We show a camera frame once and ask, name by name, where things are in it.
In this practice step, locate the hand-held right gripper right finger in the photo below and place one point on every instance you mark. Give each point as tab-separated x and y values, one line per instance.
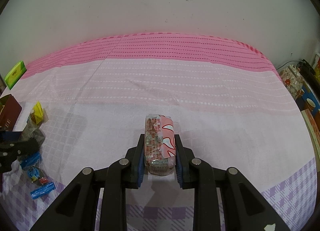
179	173

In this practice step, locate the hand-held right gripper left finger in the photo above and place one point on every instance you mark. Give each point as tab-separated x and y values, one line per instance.
140	171

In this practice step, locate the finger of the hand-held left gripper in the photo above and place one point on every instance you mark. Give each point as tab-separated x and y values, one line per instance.
7	164
25	146

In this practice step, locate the pink snack packet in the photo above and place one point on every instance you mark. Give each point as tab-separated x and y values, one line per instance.
160	136

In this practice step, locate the blue-ended clear snack packet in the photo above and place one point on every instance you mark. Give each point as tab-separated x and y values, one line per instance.
35	173

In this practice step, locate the maroon box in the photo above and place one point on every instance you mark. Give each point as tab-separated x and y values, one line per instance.
8	113

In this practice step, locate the yellow-ended snack packet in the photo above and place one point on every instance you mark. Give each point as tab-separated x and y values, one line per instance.
38	111

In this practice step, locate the green tissue box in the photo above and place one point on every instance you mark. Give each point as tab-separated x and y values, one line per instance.
15	75

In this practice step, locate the pink purple bed sheet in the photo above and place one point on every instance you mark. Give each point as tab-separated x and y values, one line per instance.
175	83

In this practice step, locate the orange-edged flat box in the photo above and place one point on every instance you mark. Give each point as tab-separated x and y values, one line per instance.
312	126

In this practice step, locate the orange paper cup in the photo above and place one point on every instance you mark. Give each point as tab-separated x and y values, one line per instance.
312	105

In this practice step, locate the black object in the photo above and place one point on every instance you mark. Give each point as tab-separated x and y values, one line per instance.
308	67

